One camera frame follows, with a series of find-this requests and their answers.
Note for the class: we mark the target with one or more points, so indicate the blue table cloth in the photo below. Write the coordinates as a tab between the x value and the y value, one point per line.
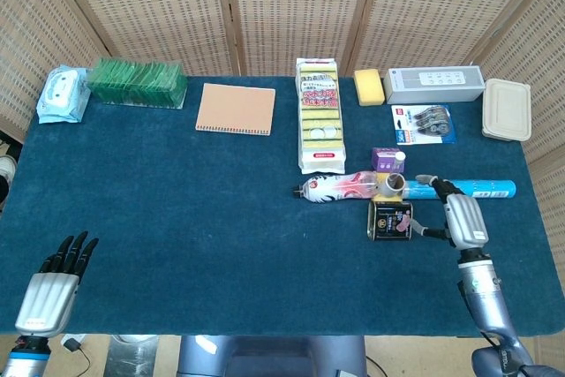
198	227

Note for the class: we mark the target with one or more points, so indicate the white shoe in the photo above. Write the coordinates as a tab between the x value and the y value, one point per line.
6	167

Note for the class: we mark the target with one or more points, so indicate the wicker folding screen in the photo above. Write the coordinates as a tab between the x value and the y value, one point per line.
300	10

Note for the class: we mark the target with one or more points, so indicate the black luncheon meat can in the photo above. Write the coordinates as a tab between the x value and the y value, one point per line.
388	220

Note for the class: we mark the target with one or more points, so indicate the blue grey robot torso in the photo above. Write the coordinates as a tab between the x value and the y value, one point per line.
273	357

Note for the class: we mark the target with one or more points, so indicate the yellow sponge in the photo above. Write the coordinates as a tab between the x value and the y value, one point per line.
369	88

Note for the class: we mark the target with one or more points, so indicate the grey white power strip box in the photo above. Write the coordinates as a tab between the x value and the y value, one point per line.
432	85

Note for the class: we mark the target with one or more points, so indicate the orange spiral notebook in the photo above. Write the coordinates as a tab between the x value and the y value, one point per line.
236	107

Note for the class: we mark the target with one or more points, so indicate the yellow sponge multipack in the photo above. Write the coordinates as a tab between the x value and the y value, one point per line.
321	121

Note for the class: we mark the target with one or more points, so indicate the small yellow block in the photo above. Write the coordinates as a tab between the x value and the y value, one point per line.
386	198

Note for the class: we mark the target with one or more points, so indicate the light blue cylinder tube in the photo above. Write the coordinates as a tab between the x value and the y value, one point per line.
481	189

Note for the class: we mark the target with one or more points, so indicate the silver metal stand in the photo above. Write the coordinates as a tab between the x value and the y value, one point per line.
132	357

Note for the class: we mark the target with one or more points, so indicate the plastic bottle red white label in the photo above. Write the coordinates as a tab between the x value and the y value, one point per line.
335	187

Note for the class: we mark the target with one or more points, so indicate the small purple box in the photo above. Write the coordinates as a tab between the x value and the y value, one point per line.
381	160

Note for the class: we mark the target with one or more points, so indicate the grey cardboard roll core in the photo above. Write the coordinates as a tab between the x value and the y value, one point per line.
390	185

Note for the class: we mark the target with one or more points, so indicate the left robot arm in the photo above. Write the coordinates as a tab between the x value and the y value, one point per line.
22	359

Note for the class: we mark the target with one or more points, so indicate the beige lidded food container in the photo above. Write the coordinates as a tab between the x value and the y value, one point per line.
506	110

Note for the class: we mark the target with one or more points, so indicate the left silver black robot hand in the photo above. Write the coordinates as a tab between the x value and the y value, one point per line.
44	302

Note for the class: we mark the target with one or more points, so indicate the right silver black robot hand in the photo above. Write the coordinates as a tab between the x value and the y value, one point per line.
465	222

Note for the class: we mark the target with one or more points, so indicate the clear box of green packets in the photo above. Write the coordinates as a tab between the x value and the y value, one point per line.
137	83

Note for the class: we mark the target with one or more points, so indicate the blue wet wipes pack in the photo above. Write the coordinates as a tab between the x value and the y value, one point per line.
62	94

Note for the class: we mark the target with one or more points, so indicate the correction tape blister pack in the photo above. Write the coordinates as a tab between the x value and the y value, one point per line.
424	123

